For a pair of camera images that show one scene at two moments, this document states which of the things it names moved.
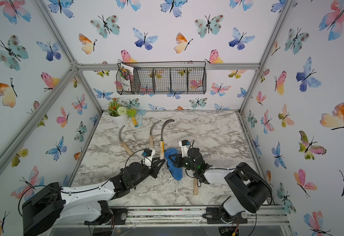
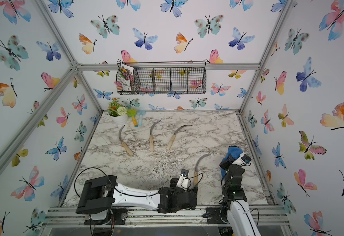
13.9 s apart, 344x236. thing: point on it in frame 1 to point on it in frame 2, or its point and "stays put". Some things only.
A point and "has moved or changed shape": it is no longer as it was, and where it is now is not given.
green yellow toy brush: [132, 112] stays put
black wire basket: [161, 78] stays put
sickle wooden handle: [162, 141] to [173, 136]
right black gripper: [177, 161] to [232, 164]
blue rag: [176, 172] has moved or changed shape
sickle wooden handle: [195, 187] stays put
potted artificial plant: [117, 113] stays put
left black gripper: [154, 169] to [195, 192]
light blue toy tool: [140, 112] stays put
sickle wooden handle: [151, 141] stays put
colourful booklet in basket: [127, 72] stays put
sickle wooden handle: [123, 144] stays put
